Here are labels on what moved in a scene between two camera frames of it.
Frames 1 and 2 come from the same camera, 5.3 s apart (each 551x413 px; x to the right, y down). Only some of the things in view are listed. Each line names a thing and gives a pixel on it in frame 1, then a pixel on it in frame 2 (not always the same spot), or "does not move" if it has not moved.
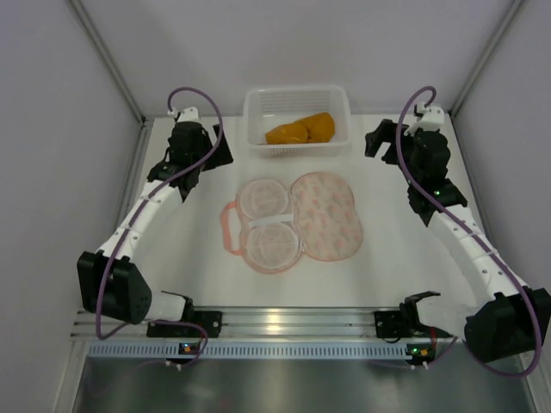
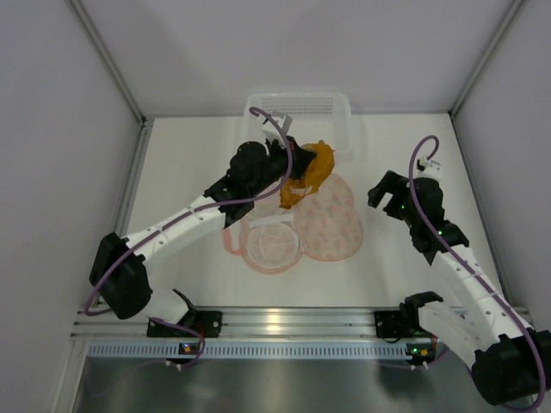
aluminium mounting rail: [249, 323] does not move
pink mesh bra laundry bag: [272, 224] does not move
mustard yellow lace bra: [315, 128] → [293, 190]
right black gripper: [388, 140] → [397, 194]
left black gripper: [213, 144] → [297, 156]
